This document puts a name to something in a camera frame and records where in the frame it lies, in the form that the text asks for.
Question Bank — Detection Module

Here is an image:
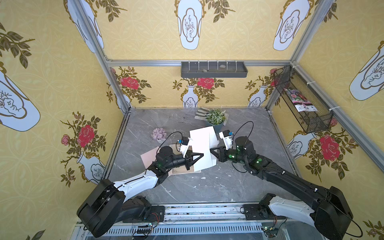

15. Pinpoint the white envelope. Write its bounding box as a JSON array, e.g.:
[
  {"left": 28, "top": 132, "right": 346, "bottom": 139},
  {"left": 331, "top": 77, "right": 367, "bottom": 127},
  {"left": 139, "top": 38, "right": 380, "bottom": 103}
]
[{"left": 190, "top": 127, "right": 220, "bottom": 172}]

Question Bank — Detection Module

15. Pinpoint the lined letter paper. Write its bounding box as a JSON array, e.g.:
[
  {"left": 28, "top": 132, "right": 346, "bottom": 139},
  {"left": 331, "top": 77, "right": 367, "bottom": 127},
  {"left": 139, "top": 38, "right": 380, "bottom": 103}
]
[{"left": 169, "top": 144, "right": 195, "bottom": 175}]

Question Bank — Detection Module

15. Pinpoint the pink envelope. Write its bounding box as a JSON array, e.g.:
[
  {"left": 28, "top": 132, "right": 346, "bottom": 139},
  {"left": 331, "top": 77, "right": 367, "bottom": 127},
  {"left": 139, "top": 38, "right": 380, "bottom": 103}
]
[{"left": 141, "top": 147, "right": 172, "bottom": 178}]

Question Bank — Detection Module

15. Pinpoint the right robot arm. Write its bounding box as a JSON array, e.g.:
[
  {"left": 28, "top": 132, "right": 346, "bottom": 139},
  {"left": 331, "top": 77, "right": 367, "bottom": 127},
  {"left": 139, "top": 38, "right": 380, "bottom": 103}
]
[{"left": 210, "top": 137, "right": 353, "bottom": 240}]

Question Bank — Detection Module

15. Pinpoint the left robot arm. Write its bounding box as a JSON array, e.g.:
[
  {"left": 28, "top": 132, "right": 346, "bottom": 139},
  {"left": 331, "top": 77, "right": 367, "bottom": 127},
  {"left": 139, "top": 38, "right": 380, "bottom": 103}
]
[{"left": 77, "top": 146, "right": 204, "bottom": 238}]

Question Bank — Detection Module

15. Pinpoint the blue-grey plant pot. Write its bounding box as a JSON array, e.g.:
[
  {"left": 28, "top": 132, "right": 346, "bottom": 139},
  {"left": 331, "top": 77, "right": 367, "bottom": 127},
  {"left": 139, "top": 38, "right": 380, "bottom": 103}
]
[{"left": 212, "top": 123, "right": 224, "bottom": 134}]

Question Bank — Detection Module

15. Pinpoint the purple artificial flower bunch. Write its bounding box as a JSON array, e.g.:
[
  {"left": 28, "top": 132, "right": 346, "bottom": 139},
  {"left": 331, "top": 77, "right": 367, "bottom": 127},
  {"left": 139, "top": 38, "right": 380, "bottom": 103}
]
[{"left": 151, "top": 128, "right": 167, "bottom": 141}]

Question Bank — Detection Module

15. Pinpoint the green potted plant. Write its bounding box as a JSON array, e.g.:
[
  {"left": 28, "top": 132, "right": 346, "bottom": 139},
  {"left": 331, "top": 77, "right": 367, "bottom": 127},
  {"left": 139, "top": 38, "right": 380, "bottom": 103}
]
[{"left": 205, "top": 109, "right": 227, "bottom": 126}]

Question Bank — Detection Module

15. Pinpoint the flower seed packet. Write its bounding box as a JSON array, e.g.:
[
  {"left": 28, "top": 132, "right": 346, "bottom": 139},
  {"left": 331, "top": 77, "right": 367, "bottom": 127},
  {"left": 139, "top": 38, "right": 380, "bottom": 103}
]
[{"left": 285, "top": 89, "right": 318, "bottom": 112}]

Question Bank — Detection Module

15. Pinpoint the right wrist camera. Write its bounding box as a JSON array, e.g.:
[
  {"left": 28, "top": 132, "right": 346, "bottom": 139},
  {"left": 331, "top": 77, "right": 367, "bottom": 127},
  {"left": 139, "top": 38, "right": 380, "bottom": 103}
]
[{"left": 219, "top": 130, "right": 234, "bottom": 150}]

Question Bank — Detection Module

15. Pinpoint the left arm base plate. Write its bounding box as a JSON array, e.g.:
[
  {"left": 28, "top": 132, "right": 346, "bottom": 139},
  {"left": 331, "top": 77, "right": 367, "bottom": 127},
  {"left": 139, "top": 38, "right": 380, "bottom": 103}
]
[{"left": 123, "top": 206, "right": 165, "bottom": 223}]

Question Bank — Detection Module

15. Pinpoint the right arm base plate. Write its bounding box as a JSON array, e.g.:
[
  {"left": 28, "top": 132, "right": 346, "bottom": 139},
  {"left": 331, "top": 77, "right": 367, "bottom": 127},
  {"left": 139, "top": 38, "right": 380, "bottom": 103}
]
[{"left": 243, "top": 204, "right": 270, "bottom": 221}]

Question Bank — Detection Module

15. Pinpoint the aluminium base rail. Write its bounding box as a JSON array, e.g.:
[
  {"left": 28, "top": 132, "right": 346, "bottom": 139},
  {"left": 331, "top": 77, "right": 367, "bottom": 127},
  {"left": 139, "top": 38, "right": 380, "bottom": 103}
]
[{"left": 74, "top": 201, "right": 340, "bottom": 240}]

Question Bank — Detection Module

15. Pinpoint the black wire mesh basket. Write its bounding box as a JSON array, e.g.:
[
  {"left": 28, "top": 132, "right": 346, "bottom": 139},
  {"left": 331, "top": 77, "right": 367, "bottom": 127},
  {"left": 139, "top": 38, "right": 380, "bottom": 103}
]
[{"left": 273, "top": 66, "right": 333, "bottom": 133}]

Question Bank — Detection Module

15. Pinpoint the grey wall shelf tray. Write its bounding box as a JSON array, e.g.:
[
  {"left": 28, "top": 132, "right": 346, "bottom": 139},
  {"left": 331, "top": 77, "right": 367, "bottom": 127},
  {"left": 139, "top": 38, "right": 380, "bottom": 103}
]
[{"left": 181, "top": 61, "right": 249, "bottom": 79}]

